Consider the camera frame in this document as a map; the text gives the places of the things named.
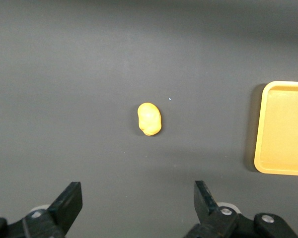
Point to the yellow plastic tray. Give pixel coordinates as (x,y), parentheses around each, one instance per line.
(283,129)

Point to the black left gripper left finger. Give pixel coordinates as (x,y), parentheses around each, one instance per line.
(64,205)

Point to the dark grey table mat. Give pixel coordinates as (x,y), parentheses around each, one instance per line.
(89,62)

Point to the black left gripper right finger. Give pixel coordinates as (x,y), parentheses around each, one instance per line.
(206,205)

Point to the yellow potato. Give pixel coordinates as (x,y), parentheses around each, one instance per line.
(149,119)

